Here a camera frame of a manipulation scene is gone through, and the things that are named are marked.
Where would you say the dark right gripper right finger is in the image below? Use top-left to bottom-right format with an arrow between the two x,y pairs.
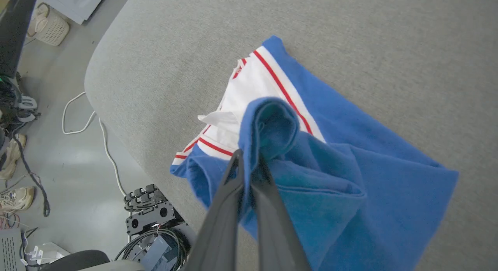
253,158 -> 312,271

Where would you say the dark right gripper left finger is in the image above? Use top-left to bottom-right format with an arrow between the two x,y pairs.
183,149 -> 245,271

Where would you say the blue shirt with white sleeves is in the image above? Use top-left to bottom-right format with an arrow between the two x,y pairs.
170,35 -> 459,271

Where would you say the grey blue electronics box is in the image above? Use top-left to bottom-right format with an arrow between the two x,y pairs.
138,234 -> 181,271

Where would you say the dark grey rounded cover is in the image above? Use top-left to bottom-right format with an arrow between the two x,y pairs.
38,249 -> 146,271

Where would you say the beige sneaker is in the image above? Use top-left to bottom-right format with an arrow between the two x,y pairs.
0,186 -> 36,214
0,133 -> 28,181

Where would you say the grey perforated device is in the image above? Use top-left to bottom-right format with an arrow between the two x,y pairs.
0,227 -> 27,271

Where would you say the black tangled equipment pile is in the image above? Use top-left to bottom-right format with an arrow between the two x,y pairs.
0,73 -> 41,133

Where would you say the white plastic laundry basket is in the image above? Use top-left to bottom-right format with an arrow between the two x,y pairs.
27,2 -> 70,47

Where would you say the white flat board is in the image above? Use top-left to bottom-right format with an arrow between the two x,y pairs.
38,0 -> 110,26

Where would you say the black upright panel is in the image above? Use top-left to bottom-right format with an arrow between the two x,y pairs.
0,0 -> 40,79

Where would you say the black coiled cable bundle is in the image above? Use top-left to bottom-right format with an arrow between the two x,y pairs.
114,227 -> 191,271

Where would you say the white floor cable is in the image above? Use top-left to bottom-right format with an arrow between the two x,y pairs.
61,91 -> 130,198

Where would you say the black woven strap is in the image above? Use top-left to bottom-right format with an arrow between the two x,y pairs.
11,129 -> 52,218

